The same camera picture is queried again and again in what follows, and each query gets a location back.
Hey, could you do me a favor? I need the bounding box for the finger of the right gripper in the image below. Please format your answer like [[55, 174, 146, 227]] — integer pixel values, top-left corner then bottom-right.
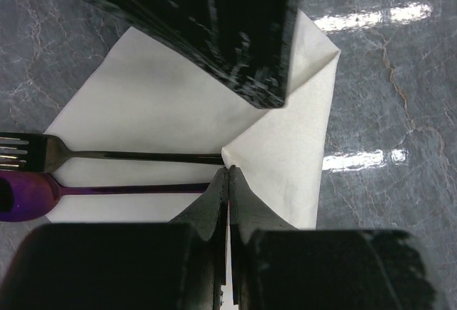
[[84, 0, 300, 109]]

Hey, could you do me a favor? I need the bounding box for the white paper napkin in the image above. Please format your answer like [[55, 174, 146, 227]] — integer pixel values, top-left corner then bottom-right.
[[47, 13, 341, 229]]

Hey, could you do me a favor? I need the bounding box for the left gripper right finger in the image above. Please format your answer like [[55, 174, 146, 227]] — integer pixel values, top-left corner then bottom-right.
[[228, 166, 449, 309]]

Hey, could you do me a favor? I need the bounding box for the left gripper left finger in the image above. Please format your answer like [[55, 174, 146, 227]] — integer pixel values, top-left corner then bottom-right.
[[1, 168, 229, 309]]

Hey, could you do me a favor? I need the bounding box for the black metal fork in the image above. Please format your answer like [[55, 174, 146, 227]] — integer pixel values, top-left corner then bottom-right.
[[1, 132, 224, 173]]

